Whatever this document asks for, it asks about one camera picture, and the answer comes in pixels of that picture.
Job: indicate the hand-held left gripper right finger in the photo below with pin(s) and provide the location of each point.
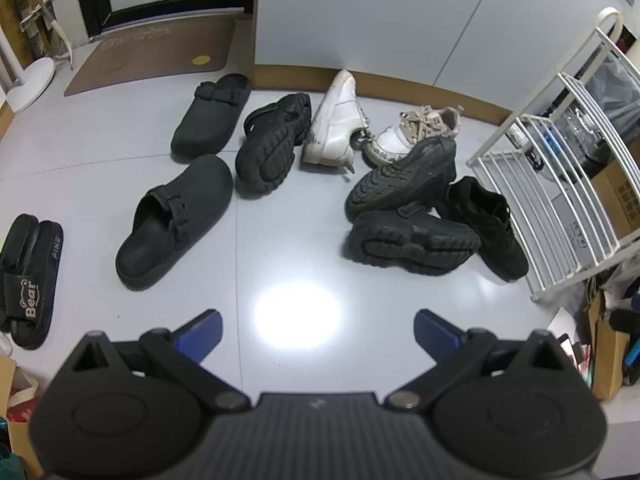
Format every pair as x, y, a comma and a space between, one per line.
437, 332

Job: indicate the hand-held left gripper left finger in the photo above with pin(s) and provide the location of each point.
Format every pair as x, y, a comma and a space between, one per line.
200, 332

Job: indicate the black lace-up sneaker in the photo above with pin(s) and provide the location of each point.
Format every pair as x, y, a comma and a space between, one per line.
395, 180
490, 225

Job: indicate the black buckle clog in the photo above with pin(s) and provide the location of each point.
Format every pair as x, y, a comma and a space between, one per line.
200, 195
205, 120

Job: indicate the white sneaker grey print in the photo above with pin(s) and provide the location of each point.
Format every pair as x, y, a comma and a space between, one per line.
395, 142

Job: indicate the white shoe rack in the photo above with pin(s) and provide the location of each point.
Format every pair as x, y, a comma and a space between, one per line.
610, 11

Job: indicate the white paper sheet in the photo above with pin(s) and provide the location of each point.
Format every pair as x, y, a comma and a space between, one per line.
562, 322

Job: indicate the brown paper bag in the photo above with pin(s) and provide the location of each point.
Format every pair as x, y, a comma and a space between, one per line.
607, 360

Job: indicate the red patterned packet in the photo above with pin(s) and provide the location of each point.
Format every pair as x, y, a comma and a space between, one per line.
25, 410

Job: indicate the small cardboard box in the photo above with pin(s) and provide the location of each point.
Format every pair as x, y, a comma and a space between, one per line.
22, 445

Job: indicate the large water bottle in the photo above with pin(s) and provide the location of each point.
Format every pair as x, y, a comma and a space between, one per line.
575, 125

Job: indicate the yellow round sticker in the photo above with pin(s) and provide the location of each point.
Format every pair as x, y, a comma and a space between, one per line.
201, 59

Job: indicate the brown door mat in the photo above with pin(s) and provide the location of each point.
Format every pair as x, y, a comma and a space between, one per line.
150, 60

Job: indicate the white fan stand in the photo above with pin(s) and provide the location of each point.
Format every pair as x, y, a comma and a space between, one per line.
30, 80

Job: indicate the grey plastic bag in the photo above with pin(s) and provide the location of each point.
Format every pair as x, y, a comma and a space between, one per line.
612, 77

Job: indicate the white cabinet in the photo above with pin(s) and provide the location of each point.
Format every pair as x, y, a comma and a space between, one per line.
400, 10

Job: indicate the white folded rack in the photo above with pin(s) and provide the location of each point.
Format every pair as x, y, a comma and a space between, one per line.
45, 15

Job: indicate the black door frame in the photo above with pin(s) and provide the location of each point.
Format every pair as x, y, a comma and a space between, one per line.
95, 20

